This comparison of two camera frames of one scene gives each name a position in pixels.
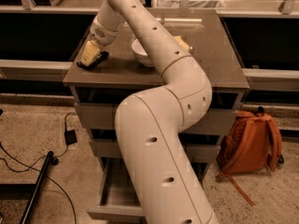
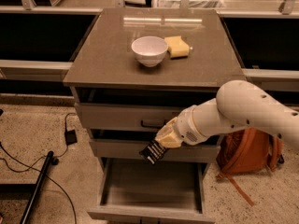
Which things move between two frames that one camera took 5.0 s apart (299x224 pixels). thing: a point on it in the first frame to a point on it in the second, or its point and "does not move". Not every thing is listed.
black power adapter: [70, 137] does not move
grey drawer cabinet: [127, 70] does not move
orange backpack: [257, 144] does not move
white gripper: [104, 35] to [184, 129]
